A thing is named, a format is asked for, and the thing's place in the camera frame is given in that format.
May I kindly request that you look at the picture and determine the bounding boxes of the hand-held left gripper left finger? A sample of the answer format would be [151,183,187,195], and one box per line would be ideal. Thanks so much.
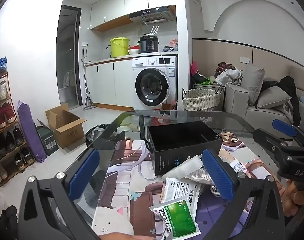
[17,149,102,240]

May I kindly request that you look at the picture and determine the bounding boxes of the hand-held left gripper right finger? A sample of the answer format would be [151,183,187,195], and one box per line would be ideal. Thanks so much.
[201,149,286,240]

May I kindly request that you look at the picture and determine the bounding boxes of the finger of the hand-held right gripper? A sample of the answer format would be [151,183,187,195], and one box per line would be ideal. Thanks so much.
[253,128,292,161]
[272,119,304,146]

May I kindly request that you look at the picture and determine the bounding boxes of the white cable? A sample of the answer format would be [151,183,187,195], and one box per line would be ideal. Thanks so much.
[189,167,221,197]

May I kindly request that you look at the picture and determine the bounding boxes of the white plastic bag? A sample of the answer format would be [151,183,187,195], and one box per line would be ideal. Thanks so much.
[162,154,205,180]

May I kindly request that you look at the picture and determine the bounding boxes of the black cardboard box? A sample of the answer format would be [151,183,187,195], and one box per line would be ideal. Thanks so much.
[145,120,223,176]

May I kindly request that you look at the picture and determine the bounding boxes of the white printed sachet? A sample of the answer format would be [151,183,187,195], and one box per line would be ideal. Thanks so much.
[160,177,201,205]

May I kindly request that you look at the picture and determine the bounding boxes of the green and white sachet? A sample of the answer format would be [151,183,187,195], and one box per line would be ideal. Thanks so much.
[149,197,201,238]

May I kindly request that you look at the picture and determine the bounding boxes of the person's right hand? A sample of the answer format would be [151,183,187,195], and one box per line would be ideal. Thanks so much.
[285,177,304,217]

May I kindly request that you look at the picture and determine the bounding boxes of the small white labelled packet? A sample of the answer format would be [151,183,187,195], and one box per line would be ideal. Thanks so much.
[231,159,248,173]

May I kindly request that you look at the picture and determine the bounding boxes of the grey cushion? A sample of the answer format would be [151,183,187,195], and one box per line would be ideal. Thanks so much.
[241,62,265,107]
[257,86,292,109]

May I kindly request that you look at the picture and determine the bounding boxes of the black trash bin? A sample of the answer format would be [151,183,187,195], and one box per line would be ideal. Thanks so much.
[85,124,110,147]

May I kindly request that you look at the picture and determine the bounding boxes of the black jacket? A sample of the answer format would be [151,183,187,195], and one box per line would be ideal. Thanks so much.
[262,76,302,127]

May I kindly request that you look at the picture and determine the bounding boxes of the brown cardboard box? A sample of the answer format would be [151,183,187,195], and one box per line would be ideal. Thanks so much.
[45,103,88,149]

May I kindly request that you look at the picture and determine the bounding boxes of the dark green box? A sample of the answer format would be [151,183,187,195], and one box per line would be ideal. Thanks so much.
[36,119,59,156]

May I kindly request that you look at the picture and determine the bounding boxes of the grey sofa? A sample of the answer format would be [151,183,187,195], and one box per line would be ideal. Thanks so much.
[224,65,304,135]

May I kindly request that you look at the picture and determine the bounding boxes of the purple bag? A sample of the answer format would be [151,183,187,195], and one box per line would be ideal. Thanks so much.
[17,100,47,163]

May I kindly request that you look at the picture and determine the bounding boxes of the flat mop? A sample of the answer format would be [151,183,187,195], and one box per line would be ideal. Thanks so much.
[81,49,96,110]

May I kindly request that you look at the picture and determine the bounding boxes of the wicker basket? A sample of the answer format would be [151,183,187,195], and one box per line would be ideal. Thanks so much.
[182,87,224,112]

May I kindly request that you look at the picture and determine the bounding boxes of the pile of clothes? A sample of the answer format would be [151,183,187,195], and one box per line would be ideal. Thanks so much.
[214,62,242,85]

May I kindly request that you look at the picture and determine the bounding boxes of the orange box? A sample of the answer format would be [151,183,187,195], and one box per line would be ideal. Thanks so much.
[161,100,178,111]

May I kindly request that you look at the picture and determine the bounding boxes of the dark cloth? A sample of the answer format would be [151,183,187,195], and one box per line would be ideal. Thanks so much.
[1,205,19,238]

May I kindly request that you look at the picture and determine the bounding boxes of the pink and green bags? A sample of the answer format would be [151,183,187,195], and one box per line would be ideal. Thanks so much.
[191,61,212,84]

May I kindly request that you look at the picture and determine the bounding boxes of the white base cabinets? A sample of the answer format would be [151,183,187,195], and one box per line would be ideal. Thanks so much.
[85,59,135,108]

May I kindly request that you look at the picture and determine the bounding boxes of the shoe rack with shoes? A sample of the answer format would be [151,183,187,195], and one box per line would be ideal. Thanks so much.
[0,57,32,184]

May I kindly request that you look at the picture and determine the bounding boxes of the white washing machine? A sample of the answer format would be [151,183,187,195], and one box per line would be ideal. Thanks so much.
[132,56,179,112]

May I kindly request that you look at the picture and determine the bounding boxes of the glass door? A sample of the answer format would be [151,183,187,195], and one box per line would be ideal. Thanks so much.
[56,5,82,110]

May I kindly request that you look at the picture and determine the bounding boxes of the green plastic bucket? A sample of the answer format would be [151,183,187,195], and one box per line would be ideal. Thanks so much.
[110,37,130,58]

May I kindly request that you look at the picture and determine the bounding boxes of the crumpled clothes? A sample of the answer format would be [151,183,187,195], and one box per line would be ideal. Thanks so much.
[163,39,179,52]

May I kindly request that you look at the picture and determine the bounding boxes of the black pressure cooker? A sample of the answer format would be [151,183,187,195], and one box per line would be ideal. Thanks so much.
[138,35,159,54]

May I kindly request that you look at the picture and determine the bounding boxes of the white router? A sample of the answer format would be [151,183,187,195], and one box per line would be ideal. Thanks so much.
[141,26,159,37]

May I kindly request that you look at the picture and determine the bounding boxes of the range hood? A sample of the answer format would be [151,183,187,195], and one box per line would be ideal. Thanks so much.
[128,6,173,25]

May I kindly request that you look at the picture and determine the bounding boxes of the white wall cabinets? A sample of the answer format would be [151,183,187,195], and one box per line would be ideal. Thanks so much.
[90,0,174,30]

